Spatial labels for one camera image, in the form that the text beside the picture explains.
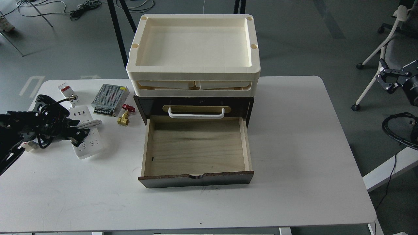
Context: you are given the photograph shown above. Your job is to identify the open wooden drawer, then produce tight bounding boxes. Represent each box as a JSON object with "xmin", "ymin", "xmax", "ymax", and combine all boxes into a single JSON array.
[{"xmin": 138, "ymin": 116, "xmax": 255, "ymax": 188}]

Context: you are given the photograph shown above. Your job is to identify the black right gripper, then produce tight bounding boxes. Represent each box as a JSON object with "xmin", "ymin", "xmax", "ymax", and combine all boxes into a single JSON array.
[{"xmin": 376, "ymin": 58, "xmax": 418, "ymax": 107}]

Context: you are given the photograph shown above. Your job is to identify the white office chair base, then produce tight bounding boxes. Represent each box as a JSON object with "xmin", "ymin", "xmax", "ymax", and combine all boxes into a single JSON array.
[{"xmin": 351, "ymin": 4, "xmax": 417, "ymax": 111}]

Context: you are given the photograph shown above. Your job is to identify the white side table edge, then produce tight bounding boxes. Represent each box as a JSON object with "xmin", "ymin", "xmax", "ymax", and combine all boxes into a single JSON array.
[{"xmin": 363, "ymin": 147, "xmax": 418, "ymax": 192}]

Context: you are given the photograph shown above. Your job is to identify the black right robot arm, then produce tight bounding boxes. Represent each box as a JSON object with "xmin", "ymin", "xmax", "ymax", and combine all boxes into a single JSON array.
[{"xmin": 375, "ymin": 58, "xmax": 418, "ymax": 150}]

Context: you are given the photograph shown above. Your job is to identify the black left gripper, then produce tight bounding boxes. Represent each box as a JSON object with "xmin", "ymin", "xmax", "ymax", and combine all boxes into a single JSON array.
[{"xmin": 20, "ymin": 95, "xmax": 90, "ymax": 149}]

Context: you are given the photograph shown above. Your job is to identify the white power strip with cable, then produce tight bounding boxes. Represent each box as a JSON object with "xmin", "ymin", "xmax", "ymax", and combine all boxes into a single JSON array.
[{"xmin": 69, "ymin": 105, "xmax": 105, "ymax": 160}]

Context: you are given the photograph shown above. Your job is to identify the metal power supply unit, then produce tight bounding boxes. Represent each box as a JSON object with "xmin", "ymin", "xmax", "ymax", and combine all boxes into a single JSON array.
[{"xmin": 91, "ymin": 84, "xmax": 130, "ymax": 117}]

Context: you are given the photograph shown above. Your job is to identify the cream plastic tray on top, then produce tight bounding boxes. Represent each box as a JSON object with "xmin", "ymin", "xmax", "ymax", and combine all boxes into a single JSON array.
[{"xmin": 126, "ymin": 14, "xmax": 260, "ymax": 98}]

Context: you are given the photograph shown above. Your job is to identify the brass valve red handle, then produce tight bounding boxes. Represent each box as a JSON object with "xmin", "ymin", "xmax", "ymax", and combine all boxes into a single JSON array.
[{"xmin": 117, "ymin": 104, "xmax": 136, "ymax": 126}]

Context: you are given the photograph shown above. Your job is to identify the black cables on floor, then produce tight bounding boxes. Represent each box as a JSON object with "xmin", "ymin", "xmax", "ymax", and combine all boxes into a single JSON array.
[{"xmin": 13, "ymin": 0, "xmax": 155, "ymax": 21}]

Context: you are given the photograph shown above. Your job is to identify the white drawer handle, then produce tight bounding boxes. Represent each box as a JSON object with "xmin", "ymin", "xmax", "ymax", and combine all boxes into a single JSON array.
[{"xmin": 168, "ymin": 107, "xmax": 225, "ymax": 119}]

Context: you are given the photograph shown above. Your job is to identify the small white metal connector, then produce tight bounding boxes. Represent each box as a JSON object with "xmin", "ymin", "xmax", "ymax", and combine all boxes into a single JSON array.
[{"xmin": 21, "ymin": 141, "xmax": 39, "ymax": 152}]

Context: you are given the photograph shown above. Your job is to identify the black corrugated hose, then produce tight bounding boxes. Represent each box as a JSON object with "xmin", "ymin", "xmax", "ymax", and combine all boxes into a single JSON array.
[{"xmin": 382, "ymin": 112, "xmax": 418, "ymax": 151}]

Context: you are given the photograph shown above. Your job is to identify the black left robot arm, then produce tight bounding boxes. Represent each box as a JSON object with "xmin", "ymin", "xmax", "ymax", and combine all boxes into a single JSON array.
[{"xmin": 0, "ymin": 95, "xmax": 90, "ymax": 173}]

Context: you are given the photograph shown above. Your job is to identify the white red circuit breaker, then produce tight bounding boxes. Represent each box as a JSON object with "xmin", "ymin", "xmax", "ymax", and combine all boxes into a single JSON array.
[{"xmin": 57, "ymin": 83, "xmax": 80, "ymax": 106}]

